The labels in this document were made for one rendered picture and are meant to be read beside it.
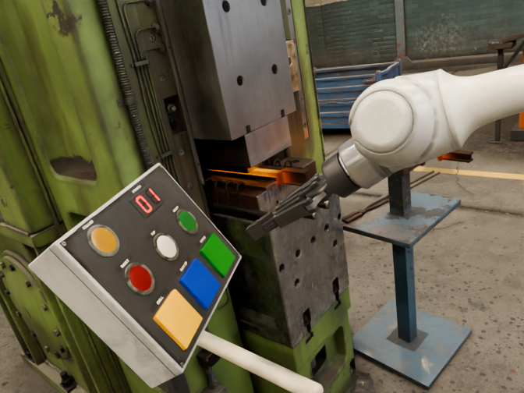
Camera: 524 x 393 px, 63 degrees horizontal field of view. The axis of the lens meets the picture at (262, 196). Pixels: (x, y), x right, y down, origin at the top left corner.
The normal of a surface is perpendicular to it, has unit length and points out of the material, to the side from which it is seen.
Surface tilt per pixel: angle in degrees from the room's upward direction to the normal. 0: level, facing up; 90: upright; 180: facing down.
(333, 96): 89
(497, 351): 0
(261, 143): 90
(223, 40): 90
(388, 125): 73
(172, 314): 60
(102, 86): 90
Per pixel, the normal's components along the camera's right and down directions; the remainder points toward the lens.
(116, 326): -0.23, 0.41
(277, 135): 0.77, 0.11
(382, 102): -0.58, 0.20
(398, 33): -0.62, 0.40
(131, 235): 0.74, -0.51
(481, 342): -0.18, -0.91
